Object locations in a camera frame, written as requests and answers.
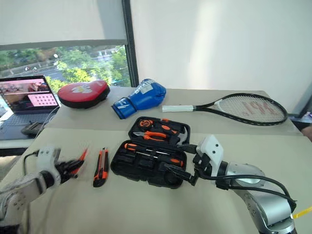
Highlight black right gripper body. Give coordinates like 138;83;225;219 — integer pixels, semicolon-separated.
190;147;212;186

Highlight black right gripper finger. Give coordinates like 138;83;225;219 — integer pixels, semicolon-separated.
165;164;195;183
177;144;198;154

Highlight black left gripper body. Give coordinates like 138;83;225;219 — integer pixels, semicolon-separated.
55;160;73;185

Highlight orange black utility knife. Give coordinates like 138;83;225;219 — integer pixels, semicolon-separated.
93;147;109;188

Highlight black plastic tool case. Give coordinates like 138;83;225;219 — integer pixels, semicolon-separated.
110;116;192;190

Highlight black tennis racket white grip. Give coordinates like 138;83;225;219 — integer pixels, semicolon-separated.
162;93;289;127

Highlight orange black tape measure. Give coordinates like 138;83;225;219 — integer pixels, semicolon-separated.
136;118;154;129

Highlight small black device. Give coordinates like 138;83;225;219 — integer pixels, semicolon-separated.
21;121;47;136

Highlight red boxing focus pad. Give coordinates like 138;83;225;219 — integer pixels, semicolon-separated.
57;79;111;110

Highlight blue boxing glove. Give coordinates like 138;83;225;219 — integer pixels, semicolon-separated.
112;78;167;120

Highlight open dark laptop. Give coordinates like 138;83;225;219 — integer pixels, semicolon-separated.
0;75;61;141

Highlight white roller blind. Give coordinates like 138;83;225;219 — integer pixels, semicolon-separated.
0;0;127;47

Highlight claw hammer black handle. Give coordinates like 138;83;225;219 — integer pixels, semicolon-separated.
156;123;191;145

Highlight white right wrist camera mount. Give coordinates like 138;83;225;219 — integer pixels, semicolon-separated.
195;135;224;177

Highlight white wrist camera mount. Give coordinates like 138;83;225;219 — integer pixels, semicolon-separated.
36;146;61;175
195;135;224;177

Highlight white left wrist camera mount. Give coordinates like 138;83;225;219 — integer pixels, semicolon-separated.
36;146;61;175

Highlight orange handled combination pliers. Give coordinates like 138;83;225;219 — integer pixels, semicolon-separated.
133;130;168;141

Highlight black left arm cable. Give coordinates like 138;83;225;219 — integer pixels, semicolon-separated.
23;150;41;176

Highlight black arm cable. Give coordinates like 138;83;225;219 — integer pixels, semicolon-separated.
214;175;298;213
23;150;41;176

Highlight thin white cable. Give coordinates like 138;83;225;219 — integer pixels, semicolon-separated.
36;104;61;137

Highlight orange black handled screwdriver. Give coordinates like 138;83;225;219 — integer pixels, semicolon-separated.
123;142;168;156

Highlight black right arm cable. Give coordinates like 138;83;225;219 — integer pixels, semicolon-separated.
214;175;298;213

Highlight yellow strap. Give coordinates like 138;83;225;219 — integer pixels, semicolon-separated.
292;206;312;219

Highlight black window frame post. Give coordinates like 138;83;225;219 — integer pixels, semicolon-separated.
121;0;139;88

